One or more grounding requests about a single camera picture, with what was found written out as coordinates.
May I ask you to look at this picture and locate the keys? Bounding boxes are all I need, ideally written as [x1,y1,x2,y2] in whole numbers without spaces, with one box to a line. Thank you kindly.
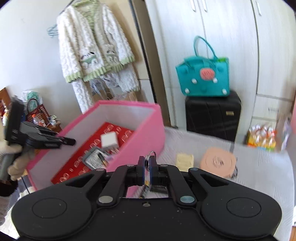
[139,151,168,199]

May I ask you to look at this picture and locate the cream plastic hair claw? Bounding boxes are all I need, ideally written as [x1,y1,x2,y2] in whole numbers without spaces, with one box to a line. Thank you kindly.
[176,153,194,172]

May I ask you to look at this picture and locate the peach round tape case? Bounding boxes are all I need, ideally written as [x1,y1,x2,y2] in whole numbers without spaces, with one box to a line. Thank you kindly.
[200,147,236,178]

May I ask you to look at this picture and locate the gloved left hand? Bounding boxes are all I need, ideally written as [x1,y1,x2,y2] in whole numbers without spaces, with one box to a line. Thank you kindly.
[1,122,35,181]

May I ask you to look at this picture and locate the red patterned liner sheet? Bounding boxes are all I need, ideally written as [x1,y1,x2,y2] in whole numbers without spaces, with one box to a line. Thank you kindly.
[51,122,133,184]

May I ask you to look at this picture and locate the grey pocket wifi device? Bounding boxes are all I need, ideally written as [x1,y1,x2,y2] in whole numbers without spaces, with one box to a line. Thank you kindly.
[82,147,112,170]

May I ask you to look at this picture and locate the white charger cube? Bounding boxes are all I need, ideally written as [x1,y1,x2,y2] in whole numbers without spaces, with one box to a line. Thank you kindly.
[100,132,119,150]

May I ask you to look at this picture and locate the black suitcase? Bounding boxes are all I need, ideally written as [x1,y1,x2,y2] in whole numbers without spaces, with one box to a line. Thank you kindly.
[185,90,241,142]

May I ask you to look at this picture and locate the white green knit cardigan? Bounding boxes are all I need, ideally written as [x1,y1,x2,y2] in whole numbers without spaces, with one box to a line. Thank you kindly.
[57,1,140,113]

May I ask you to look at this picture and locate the orange white snack bag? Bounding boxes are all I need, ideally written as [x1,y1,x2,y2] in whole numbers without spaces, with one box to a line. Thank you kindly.
[246,125,276,151]

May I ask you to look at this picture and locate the teal felt handbag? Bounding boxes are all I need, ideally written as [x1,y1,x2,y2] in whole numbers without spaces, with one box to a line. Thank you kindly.
[176,36,230,97]

